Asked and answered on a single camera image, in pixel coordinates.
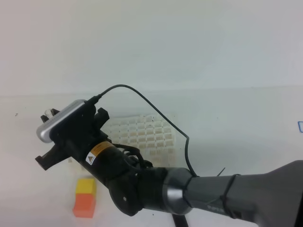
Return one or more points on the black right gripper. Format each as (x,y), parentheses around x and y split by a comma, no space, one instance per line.
(75,135)

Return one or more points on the clear glass test tube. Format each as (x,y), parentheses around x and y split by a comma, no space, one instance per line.
(48,113)

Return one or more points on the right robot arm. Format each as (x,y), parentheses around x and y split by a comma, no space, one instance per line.
(273,199)

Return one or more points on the white test tube rack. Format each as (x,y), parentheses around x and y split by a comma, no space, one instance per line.
(151,134)

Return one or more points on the yellow block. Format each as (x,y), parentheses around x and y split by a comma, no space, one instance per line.
(86,186)

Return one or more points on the orange block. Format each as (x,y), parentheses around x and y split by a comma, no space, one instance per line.
(84,206)

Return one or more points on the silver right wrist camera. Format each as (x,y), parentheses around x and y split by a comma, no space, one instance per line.
(43,131)

